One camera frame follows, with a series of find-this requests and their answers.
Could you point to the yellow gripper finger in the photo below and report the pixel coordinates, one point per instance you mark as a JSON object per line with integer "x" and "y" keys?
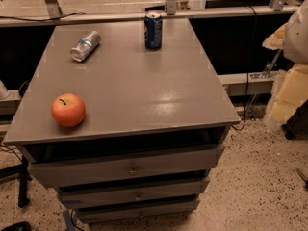
{"x": 291, "y": 95}
{"x": 276, "y": 40}

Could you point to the red apple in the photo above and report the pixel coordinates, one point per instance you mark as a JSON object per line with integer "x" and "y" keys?
{"x": 68, "y": 110}

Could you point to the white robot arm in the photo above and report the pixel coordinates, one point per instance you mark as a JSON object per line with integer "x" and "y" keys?
{"x": 292, "y": 39}

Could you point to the metal diagonal brace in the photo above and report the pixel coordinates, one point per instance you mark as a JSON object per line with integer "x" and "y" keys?
{"x": 268, "y": 67}

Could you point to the blue upright soda can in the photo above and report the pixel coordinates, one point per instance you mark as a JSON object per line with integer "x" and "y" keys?
{"x": 153, "y": 28}

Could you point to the grey drawer cabinet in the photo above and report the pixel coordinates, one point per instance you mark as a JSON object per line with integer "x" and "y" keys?
{"x": 136, "y": 100}

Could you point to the silver can lying down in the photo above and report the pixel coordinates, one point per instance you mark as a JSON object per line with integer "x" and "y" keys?
{"x": 84, "y": 46}

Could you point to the grey metal railing beam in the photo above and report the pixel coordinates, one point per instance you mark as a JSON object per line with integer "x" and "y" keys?
{"x": 87, "y": 18}

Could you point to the bottom grey drawer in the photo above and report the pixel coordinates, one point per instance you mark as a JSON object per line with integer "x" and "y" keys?
{"x": 139, "y": 209}

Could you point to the grey drawer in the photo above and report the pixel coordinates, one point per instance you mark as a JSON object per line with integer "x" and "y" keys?
{"x": 129, "y": 166}
{"x": 139, "y": 209}
{"x": 134, "y": 193}

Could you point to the middle grey drawer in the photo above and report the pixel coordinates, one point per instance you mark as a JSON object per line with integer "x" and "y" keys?
{"x": 134, "y": 193}

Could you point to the top grey drawer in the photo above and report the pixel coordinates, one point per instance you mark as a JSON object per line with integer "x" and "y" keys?
{"x": 129, "y": 166}

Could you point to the black stand leg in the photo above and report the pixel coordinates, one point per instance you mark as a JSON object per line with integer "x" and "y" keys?
{"x": 21, "y": 171}

